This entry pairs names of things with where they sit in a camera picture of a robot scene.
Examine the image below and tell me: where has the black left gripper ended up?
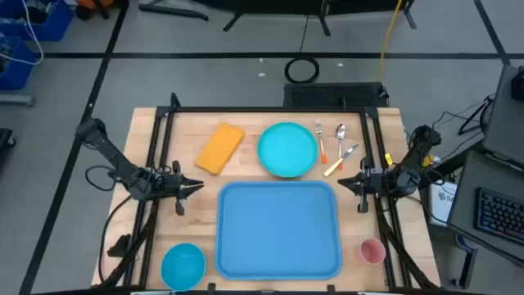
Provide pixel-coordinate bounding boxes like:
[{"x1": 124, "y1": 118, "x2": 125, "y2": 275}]
[{"x1": 161, "y1": 160, "x2": 205, "y2": 217}]

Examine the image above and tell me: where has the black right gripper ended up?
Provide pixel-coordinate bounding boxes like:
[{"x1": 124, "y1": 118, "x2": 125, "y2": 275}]
[{"x1": 337, "y1": 157, "x2": 386, "y2": 214}]

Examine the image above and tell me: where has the yellow-handled knife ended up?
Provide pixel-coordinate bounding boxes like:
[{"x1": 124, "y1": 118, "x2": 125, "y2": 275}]
[{"x1": 322, "y1": 143, "x2": 360, "y2": 178}]

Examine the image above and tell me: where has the orange-handled fork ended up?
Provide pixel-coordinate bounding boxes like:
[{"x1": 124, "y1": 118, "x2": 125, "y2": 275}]
[{"x1": 314, "y1": 119, "x2": 328, "y2": 165}]

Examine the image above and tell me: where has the yellow cloth napkin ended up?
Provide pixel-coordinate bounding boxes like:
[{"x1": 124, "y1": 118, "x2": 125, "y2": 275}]
[{"x1": 194, "y1": 121, "x2": 246, "y2": 176}]

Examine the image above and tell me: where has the orange-handled spoon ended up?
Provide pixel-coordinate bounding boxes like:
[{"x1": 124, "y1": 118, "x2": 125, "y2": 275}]
[{"x1": 335, "y1": 123, "x2": 348, "y2": 171}]

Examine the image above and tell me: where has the pink cup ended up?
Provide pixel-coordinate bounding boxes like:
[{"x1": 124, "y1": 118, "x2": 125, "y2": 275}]
[{"x1": 354, "y1": 237, "x2": 387, "y2": 266}]

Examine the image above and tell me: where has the teal plate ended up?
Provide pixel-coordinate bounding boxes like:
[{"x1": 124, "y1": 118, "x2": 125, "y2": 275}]
[{"x1": 256, "y1": 121, "x2": 319, "y2": 179}]

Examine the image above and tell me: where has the teal bowl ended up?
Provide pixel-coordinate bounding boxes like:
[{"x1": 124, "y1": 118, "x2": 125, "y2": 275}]
[{"x1": 160, "y1": 242, "x2": 207, "y2": 293}]

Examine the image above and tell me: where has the blue plastic tray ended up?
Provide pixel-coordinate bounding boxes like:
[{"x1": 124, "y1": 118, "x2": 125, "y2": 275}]
[{"x1": 215, "y1": 179, "x2": 344, "y2": 282}]

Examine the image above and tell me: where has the black perforated computer case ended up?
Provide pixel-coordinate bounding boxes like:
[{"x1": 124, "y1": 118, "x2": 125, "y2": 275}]
[{"x1": 282, "y1": 81, "x2": 390, "y2": 110}]

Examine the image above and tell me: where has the white printed box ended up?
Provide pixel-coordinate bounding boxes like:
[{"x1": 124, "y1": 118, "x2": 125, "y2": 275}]
[{"x1": 427, "y1": 179, "x2": 459, "y2": 227}]

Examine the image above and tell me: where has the grey desk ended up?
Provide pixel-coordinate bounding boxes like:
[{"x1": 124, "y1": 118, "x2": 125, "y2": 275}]
[{"x1": 445, "y1": 149, "x2": 524, "y2": 266}]

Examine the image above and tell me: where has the blue and white tape roll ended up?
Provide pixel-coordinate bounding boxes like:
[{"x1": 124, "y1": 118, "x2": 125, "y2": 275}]
[{"x1": 455, "y1": 233, "x2": 479, "y2": 252}]

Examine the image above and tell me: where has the black desk leg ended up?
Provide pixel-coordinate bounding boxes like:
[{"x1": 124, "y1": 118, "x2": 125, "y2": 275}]
[{"x1": 449, "y1": 245, "x2": 479, "y2": 290}]

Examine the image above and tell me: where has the black backlit keyboard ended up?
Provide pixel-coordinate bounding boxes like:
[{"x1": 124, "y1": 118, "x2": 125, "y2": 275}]
[{"x1": 473, "y1": 187, "x2": 524, "y2": 247}]

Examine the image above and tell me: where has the grey monitor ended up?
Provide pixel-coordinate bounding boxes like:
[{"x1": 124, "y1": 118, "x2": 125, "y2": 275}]
[{"x1": 481, "y1": 64, "x2": 524, "y2": 167}]

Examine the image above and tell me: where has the black floor bar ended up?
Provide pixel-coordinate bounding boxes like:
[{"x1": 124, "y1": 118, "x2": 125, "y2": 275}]
[{"x1": 138, "y1": 2, "x2": 210, "y2": 22}]

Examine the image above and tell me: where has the black partition screen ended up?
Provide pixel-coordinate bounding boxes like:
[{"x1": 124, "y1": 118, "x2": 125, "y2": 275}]
[{"x1": 192, "y1": 0, "x2": 418, "y2": 37}]

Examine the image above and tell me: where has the black chair edge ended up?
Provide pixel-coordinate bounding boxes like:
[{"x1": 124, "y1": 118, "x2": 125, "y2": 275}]
[{"x1": 0, "y1": 127, "x2": 17, "y2": 165}]

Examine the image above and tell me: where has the grey shelf base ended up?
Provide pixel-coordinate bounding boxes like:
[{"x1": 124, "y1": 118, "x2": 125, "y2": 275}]
[{"x1": 0, "y1": 93, "x2": 36, "y2": 107}]

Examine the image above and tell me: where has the orange and black object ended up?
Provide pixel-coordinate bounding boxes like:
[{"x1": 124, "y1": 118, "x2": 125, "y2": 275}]
[{"x1": 75, "y1": 0, "x2": 130, "y2": 20}]

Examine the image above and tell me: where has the blue storage bin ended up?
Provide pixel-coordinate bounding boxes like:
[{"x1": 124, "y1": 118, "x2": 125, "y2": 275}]
[
  {"x1": 0, "y1": 0, "x2": 75, "y2": 42},
  {"x1": 0, "y1": 35, "x2": 38, "y2": 91}
]

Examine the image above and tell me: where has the black clamp bracket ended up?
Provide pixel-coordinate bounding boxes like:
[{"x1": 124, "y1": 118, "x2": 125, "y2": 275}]
[{"x1": 106, "y1": 233, "x2": 133, "y2": 258}]

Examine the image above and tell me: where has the black metal rig frame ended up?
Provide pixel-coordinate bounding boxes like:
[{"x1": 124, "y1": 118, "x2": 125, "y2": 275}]
[{"x1": 92, "y1": 92, "x2": 443, "y2": 294}]

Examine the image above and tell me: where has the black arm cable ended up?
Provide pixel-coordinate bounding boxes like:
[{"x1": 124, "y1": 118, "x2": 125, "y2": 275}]
[{"x1": 84, "y1": 165, "x2": 142, "y2": 284}]

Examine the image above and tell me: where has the coiled black cable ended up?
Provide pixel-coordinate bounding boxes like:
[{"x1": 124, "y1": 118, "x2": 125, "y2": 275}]
[{"x1": 284, "y1": 15, "x2": 321, "y2": 84}]

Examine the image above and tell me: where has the yellow cable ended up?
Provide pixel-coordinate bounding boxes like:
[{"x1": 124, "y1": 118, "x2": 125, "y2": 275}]
[{"x1": 378, "y1": 0, "x2": 404, "y2": 83}]

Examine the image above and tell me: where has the white cable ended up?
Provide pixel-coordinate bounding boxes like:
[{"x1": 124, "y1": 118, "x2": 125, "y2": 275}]
[{"x1": 0, "y1": 0, "x2": 44, "y2": 66}]

